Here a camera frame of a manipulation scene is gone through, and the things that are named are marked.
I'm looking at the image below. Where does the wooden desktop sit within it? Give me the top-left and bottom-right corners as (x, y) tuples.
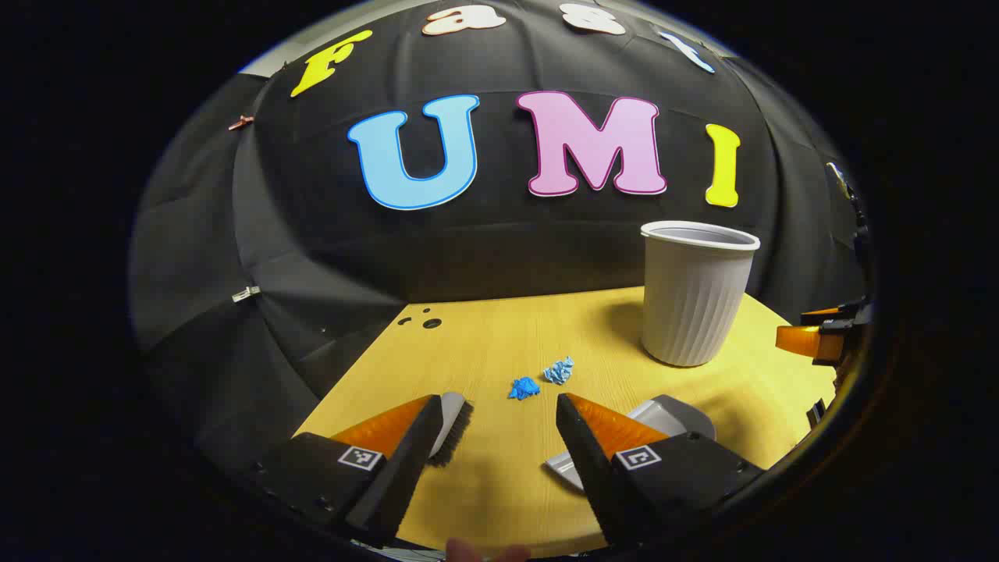
(293, 285), (840, 559)

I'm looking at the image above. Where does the white ribbed garbage bin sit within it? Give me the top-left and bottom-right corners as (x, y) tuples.
(640, 220), (762, 368)

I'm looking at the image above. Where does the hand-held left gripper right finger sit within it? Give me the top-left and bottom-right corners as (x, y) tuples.
(556, 393), (770, 551)

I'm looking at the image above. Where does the grey dustpan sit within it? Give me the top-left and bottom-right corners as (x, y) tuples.
(544, 394), (716, 493)

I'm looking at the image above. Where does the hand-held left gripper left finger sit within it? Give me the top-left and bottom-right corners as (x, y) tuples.
(234, 394), (444, 551)

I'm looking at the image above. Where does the small grey broom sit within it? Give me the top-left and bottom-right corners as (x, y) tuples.
(428, 392), (475, 468)

